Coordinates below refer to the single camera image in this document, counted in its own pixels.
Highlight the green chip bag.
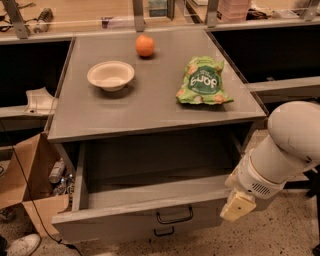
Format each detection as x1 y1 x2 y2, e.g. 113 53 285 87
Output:
176 56 233 105

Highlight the orange fruit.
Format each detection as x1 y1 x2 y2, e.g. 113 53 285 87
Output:
135 35 155 57

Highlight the white paper bowl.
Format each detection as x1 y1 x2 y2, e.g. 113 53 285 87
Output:
87 61 135 92

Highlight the white sneaker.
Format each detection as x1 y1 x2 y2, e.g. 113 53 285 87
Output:
6 234 41 256

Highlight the grey drawer cabinet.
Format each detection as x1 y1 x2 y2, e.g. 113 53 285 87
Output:
46 29 268 246

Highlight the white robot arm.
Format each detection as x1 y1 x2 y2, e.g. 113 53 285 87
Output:
220 101 320 222

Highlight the grey metal bracket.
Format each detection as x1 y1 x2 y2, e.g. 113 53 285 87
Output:
24 87 58 115

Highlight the grey top drawer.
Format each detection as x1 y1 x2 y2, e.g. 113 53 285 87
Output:
52 130 243 243

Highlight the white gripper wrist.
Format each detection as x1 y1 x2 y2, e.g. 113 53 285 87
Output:
220 149 287 222

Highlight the pink plastic container stack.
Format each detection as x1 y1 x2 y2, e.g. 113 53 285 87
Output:
218 0 251 22

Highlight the black office chair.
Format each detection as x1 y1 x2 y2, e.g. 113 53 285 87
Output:
283 166 320 256

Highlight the silver can in box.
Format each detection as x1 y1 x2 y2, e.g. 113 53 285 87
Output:
48 159 66 184

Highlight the black floor cable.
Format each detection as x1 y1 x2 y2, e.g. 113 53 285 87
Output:
0 121 83 256

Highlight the cardboard box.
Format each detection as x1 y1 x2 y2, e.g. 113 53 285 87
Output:
0 133 69 237

